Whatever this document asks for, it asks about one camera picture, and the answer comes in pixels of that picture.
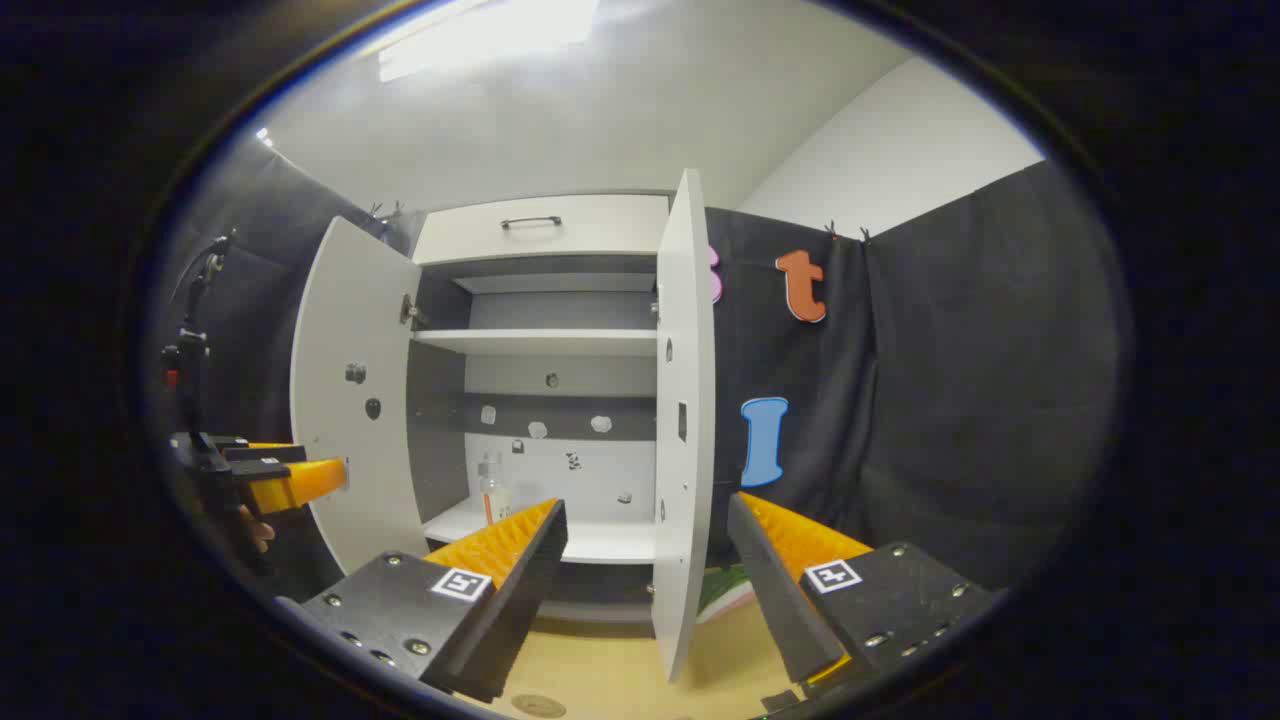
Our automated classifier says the ceiling light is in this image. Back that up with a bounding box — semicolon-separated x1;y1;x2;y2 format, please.
378;0;601;83

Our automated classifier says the black backdrop cloth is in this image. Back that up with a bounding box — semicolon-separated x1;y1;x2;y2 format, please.
150;130;1136;611

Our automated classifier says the green book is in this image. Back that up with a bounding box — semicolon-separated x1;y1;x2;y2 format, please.
697;563;758;624

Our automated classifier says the white cabinet drawer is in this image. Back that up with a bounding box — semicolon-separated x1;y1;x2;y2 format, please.
412;194;670;267

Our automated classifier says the white cabinet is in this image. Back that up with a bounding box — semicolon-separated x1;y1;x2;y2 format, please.
405;192;671;626

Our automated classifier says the clear plastic bottle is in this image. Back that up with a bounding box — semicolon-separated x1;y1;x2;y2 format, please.
478;452;512;527

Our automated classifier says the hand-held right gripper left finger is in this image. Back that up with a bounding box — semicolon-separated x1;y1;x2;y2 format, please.
275;497;569;704

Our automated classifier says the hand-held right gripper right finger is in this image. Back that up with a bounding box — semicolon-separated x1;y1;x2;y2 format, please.
727;491;1001;701

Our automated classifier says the white cabinet door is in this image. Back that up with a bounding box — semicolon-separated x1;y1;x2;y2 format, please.
290;216;433;576
652;168;717;684

